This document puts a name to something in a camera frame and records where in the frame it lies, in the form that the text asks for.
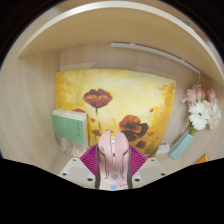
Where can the yellow poppy flower painting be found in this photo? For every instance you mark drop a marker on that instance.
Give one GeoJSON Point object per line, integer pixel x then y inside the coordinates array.
{"type": "Point", "coordinates": [126, 96]}

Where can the white light bar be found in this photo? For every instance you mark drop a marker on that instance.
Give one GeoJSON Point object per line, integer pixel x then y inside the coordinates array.
{"type": "Point", "coordinates": [156, 53]}

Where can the green cover book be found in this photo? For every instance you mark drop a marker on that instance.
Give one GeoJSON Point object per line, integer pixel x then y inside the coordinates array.
{"type": "Point", "coordinates": [68, 130]}

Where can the pale teal faceted vase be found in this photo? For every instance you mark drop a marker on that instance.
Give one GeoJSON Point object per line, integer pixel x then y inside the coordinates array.
{"type": "Point", "coordinates": [181, 146]}

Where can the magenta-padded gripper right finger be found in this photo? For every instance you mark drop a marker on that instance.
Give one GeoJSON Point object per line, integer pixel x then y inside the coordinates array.
{"type": "Point", "coordinates": [150, 169]}

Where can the pink computer mouse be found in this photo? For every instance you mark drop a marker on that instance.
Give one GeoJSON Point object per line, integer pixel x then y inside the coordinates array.
{"type": "Point", "coordinates": [113, 155]}

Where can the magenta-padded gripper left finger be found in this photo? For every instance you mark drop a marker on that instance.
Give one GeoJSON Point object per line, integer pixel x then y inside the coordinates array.
{"type": "Point", "coordinates": [74, 170]}

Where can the pink and white flower bouquet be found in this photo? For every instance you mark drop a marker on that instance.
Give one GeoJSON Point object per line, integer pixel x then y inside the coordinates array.
{"type": "Point", "coordinates": [200, 113]}

